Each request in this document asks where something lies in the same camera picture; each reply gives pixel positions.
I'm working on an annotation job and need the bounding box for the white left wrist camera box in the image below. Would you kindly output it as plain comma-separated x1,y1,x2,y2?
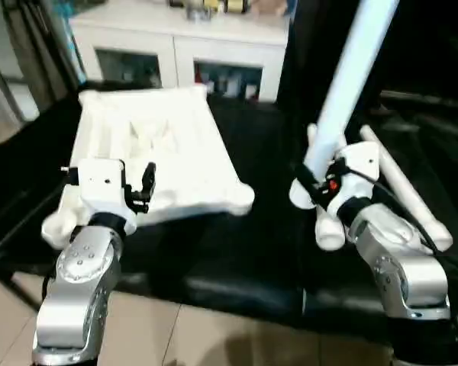
64,159,127,220

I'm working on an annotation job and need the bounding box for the white sideboard with glass doors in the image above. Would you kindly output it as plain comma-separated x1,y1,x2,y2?
67,0,292,104

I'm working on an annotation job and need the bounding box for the brown teddy bear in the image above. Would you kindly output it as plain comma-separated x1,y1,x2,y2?
252,0,291,18

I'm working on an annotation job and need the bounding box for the black work mat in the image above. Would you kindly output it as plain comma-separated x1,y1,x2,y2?
0,80,458,344

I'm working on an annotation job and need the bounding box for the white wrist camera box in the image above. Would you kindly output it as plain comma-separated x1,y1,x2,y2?
331,143,383,204
64,159,127,220

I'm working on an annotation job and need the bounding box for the white plastic table top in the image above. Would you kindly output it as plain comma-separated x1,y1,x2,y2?
41,85,255,249

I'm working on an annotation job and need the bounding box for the white plastic table leg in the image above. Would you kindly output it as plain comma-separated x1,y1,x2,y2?
358,126,453,253
290,0,402,211
305,124,347,253

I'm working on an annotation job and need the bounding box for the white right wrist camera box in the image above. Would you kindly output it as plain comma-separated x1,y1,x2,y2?
331,143,383,204

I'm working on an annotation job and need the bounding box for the clear glass ornament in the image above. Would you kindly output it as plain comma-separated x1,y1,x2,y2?
185,0,214,20

